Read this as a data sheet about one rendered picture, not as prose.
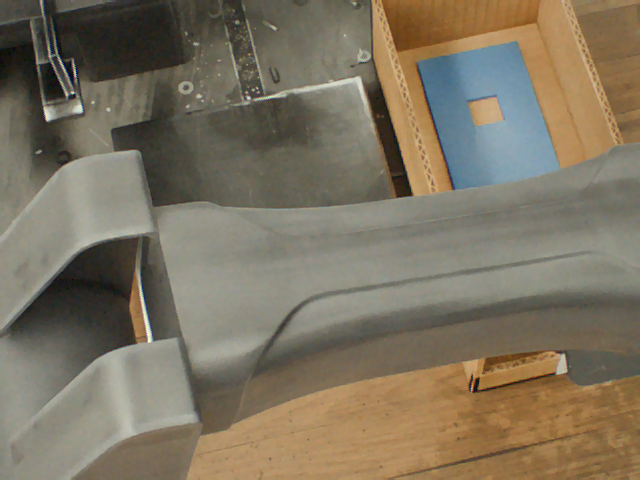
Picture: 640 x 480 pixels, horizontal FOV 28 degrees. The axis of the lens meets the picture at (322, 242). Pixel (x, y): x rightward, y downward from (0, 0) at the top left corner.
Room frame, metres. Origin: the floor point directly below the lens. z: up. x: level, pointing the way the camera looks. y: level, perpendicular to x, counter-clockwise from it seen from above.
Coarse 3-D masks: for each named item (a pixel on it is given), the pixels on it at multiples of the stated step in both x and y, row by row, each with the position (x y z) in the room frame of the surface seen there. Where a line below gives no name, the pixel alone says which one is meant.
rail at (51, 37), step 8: (40, 0) 0.49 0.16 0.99; (48, 0) 0.49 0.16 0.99; (48, 8) 0.48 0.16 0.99; (48, 16) 0.48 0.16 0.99; (48, 24) 0.47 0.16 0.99; (56, 24) 0.48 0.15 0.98; (48, 32) 0.47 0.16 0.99; (56, 32) 0.47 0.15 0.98; (48, 40) 0.46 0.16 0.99; (56, 40) 0.46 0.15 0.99; (48, 48) 0.45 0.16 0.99; (56, 48) 0.45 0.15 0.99
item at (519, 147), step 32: (448, 64) 0.47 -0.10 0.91; (480, 64) 0.46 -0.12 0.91; (512, 64) 0.46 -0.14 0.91; (448, 96) 0.44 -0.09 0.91; (480, 96) 0.44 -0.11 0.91; (512, 96) 0.44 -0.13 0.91; (448, 128) 0.42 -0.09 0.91; (480, 128) 0.42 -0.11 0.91; (512, 128) 0.41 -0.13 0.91; (544, 128) 0.41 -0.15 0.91; (448, 160) 0.39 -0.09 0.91; (480, 160) 0.39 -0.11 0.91; (512, 160) 0.39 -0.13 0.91; (544, 160) 0.39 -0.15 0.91
